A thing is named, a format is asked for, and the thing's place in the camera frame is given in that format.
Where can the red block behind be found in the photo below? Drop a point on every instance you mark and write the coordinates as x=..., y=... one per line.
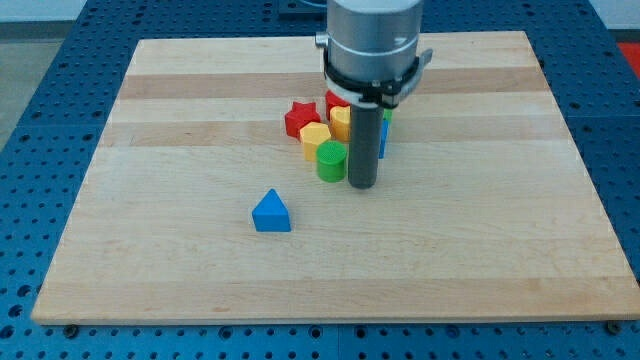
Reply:
x=331, y=101

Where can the green cylinder block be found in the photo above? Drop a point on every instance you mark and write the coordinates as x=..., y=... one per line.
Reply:
x=330, y=161

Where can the wooden board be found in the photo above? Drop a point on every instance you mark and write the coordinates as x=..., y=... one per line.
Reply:
x=483, y=210

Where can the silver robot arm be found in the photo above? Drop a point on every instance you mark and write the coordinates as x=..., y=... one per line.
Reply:
x=370, y=50

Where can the red star block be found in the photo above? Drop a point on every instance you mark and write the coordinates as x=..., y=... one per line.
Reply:
x=300, y=115

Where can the blue triangle block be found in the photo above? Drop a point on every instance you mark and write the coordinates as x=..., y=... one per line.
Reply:
x=271, y=214

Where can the green block behind rod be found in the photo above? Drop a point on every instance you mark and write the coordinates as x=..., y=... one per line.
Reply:
x=388, y=115

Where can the blue block behind rod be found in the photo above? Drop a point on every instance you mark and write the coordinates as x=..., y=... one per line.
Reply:
x=383, y=139

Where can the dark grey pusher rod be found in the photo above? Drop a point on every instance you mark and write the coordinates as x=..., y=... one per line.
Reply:
x=364, y=146

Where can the yellow pentagon block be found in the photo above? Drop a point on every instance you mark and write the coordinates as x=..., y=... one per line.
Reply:
x=311, y=137

